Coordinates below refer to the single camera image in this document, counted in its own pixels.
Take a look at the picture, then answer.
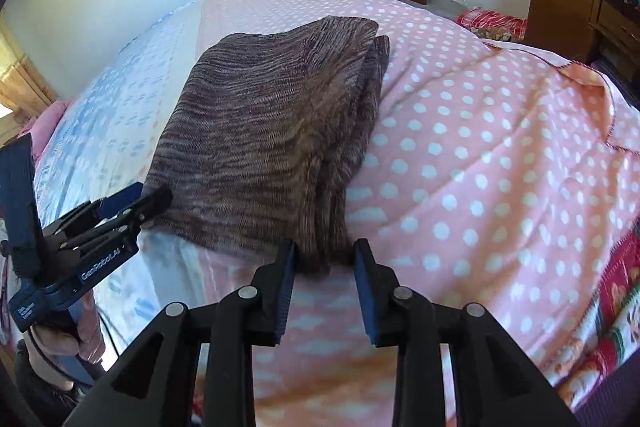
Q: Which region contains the beige curtain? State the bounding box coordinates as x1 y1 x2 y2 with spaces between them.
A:
0 11 60 145

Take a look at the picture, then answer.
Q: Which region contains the black camera box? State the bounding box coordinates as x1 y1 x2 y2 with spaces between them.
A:
1 133 44 280

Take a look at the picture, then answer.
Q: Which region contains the red patterned floor mat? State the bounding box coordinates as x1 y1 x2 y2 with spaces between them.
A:
456 8 527 42

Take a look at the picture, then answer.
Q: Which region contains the folded purple quilt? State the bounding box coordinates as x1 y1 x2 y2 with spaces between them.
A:
18 100 70 162

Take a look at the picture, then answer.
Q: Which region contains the blue polka dot bedspread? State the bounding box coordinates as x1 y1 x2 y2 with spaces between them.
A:
31 0 640 427

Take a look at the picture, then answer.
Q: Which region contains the brown striped knit sweater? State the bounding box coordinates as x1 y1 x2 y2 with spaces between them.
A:
144 16 390 274

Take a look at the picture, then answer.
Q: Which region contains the red floral blanket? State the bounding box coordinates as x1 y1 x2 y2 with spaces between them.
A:
559 221 639 411

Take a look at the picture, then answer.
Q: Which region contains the wooden dresser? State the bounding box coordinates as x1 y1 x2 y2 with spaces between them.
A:
524 0 639 83

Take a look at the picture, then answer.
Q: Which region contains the left hand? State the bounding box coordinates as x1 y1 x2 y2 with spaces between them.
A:
24 291 105 391

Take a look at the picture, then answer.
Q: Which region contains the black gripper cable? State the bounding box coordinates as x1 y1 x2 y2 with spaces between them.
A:
94 305 124 360

